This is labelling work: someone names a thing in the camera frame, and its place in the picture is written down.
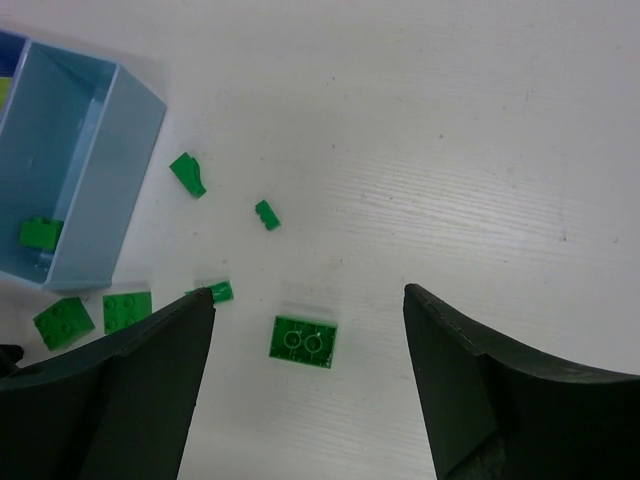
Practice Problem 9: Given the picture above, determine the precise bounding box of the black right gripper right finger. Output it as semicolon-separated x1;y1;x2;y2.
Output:
403;284;639;479

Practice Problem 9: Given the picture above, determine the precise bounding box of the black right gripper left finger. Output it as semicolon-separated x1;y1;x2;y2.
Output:
1;288;215;479

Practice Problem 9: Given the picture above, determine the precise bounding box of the green two-by-two lego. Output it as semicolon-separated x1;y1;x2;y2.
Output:
102;291;152;335

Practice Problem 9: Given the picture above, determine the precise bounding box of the small green lego brick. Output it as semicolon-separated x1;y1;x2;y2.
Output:
33;297;95;351

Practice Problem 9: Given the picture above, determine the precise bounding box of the small green arch lego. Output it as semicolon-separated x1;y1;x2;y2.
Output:
185;280;234;303

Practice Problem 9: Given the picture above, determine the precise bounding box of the tiny green lego piece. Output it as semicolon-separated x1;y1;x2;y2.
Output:
254;199;281;231

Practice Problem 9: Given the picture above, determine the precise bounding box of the green wedge lego piece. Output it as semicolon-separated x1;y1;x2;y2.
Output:
169;152;207;199

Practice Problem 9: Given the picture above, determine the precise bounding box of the light blue plastic bin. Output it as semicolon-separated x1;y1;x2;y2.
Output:
1;38;166;292

